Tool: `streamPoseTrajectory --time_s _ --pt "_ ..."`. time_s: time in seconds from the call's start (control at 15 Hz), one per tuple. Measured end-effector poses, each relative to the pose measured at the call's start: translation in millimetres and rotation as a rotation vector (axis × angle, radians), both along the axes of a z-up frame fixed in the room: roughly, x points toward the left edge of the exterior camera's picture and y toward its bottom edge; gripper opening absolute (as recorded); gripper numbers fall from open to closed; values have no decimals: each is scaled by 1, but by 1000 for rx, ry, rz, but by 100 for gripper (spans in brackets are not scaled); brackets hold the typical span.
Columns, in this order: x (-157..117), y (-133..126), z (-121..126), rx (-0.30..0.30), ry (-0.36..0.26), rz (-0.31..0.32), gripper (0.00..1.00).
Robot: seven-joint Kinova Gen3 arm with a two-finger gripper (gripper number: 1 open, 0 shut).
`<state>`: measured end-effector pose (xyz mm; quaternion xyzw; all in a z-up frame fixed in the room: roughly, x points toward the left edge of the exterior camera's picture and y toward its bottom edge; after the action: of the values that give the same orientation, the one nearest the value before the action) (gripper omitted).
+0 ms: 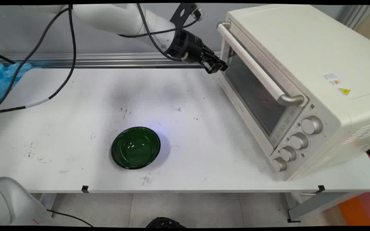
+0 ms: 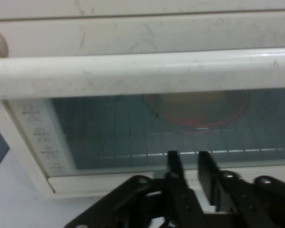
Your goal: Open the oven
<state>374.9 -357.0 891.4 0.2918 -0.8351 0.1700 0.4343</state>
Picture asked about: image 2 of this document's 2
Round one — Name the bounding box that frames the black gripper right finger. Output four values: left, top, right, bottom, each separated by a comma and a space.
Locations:
199, 151, 285, 228

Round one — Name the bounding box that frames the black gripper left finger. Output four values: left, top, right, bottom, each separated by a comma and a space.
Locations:
64, 151, 206, 228

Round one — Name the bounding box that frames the oven door with handle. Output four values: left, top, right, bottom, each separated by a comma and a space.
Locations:
0, 11, 285, 199

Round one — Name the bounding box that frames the red plate inside oven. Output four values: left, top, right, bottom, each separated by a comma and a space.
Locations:
142, 91, 249, 134

